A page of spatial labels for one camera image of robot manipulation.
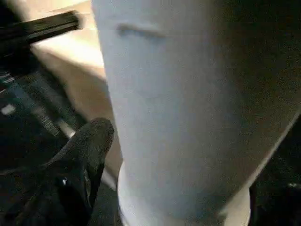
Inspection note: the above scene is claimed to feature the black work mat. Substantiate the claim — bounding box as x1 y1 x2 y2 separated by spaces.
0 122 301 226

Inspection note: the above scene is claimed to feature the white plastic table top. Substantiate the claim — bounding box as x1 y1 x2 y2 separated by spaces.
29 0 124 189

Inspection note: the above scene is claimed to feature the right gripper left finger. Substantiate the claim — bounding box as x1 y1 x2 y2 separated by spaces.
13 117 115 226

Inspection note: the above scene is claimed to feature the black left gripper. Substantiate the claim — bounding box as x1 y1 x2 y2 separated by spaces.
0 10 81 175

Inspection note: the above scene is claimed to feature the white plastic table leg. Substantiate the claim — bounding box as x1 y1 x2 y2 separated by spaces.
91 0 301 226

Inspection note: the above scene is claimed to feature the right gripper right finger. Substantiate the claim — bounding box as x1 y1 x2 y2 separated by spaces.
250 176 301 226

